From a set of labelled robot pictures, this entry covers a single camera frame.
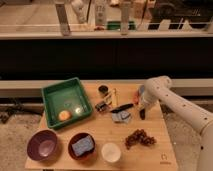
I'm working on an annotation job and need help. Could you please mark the black marker pen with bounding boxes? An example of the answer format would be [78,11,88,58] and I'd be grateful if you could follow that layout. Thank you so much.
[110,103,134,113]

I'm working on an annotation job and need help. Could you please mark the white cup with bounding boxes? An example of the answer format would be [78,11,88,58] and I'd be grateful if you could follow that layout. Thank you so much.
[101,143,121,163]

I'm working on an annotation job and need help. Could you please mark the small dark can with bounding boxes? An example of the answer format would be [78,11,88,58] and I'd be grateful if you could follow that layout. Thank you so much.
[98,85,108,97]

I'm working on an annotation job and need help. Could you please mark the bunch of dark grapes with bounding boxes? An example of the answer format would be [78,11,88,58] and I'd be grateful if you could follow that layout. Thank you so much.
[125,129,156,149]

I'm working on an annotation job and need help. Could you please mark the orange carrot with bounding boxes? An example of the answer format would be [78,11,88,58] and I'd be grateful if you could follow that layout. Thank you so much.
[133,91,139,105]

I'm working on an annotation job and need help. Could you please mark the orange fruit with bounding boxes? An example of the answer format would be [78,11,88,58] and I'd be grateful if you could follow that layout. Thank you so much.
[58,110,71,121]

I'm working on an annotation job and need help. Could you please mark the small black metal object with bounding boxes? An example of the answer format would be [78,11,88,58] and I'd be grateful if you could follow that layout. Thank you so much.
[95,101,108,112]

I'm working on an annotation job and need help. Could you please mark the green plastic tray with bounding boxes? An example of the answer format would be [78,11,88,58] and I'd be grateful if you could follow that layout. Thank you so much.
[42,77,93,130]

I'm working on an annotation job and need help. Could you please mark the purple bowl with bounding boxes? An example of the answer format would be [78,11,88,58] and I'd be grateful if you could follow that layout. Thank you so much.
[27,130,60,162]

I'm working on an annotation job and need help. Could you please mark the blue sponge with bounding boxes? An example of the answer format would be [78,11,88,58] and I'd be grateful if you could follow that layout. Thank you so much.
[72,136,94,156]

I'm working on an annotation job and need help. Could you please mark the blue cup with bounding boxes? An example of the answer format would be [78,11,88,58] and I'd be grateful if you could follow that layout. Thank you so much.
[138,85,145,96]

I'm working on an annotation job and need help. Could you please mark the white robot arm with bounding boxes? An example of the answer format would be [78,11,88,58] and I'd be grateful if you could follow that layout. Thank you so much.
[139,76,213,171]

